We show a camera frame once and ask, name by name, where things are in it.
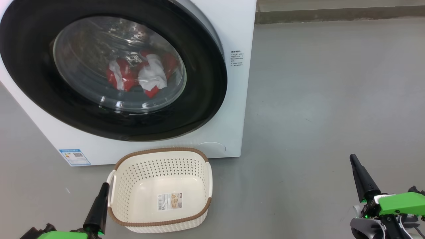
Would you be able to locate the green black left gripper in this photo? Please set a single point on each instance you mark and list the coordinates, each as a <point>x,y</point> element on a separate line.
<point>63,235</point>

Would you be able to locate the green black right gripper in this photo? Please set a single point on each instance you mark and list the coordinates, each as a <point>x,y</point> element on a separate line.
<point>401,203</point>

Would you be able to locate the red and white garment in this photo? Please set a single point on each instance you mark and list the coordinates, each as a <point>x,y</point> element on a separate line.
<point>152,74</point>

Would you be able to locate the black round glass washer door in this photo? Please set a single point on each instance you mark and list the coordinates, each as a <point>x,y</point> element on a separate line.
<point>30,66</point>

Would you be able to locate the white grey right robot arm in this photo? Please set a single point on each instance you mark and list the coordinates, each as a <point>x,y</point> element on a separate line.
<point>367,229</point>

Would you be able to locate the printed instruction label sticker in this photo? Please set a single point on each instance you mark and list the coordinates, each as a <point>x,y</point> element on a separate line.
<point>169,201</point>

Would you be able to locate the cream perforated laundry basket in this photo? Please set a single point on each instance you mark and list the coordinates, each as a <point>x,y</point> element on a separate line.
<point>159,172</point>

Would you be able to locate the white front-load washing machine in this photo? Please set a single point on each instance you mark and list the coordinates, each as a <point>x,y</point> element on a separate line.
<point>232,99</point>

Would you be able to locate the blue energy label sticker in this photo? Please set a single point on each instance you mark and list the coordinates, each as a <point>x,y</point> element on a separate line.
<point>75,157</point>

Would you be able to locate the round white filter cover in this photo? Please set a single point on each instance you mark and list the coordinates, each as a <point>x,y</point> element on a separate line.
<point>211,149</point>

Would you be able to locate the black text notice sticker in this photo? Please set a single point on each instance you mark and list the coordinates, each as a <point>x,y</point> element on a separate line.
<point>237,58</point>

